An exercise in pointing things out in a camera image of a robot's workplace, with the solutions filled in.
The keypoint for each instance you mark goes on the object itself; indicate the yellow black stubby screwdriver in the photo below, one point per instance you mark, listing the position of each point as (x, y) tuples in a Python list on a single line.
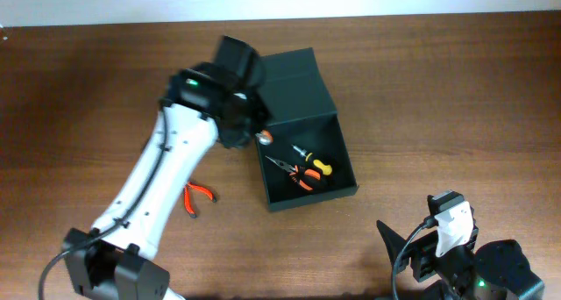
[(314, 160)]

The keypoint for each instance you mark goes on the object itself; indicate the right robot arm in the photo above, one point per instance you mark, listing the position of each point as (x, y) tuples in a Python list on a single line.
[(499, 270)]

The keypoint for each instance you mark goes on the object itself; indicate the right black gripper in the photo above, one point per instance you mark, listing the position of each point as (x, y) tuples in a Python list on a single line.
[(422, 253)]

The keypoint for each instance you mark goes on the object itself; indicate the orange black long-nose pliers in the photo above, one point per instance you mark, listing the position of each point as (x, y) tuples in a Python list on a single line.
[(306, 178)]

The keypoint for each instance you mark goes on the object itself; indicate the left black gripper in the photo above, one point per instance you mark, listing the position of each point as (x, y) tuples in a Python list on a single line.
[(236, 139)]

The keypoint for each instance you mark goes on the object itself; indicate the orange socket bit rail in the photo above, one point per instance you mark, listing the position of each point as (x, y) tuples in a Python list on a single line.
[(264, 137)]

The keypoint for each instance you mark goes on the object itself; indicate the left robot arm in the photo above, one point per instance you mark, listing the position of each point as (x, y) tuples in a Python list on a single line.
[(212, 102)]

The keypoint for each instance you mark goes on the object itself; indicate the dark green box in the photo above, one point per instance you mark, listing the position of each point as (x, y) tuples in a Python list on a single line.
[(303, 114)]

